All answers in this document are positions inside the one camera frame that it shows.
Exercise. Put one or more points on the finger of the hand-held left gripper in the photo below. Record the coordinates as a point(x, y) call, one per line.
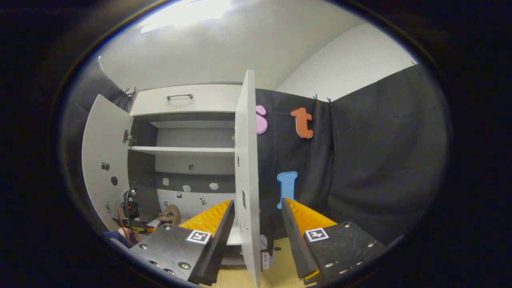
point(136, 228)

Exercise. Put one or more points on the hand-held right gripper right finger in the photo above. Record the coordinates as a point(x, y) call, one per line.
point(294, 240)

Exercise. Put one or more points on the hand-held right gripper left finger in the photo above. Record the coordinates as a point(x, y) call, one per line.
point(220, 244)

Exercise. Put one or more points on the brown shoe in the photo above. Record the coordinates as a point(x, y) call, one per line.
point(170, 214)

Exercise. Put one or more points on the white shoe cabinet door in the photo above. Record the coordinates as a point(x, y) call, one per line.
point(248, 160)
point(106, 140)

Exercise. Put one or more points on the white shoe cabinet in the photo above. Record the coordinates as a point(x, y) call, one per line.
point(192, 138)

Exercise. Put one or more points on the metal door hinge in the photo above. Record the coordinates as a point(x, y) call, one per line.
point(128, 136)

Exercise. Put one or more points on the white cabinet shelf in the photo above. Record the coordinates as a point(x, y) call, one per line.
point(184, 150)

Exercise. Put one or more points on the blue white box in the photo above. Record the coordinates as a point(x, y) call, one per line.
point(266, 256)

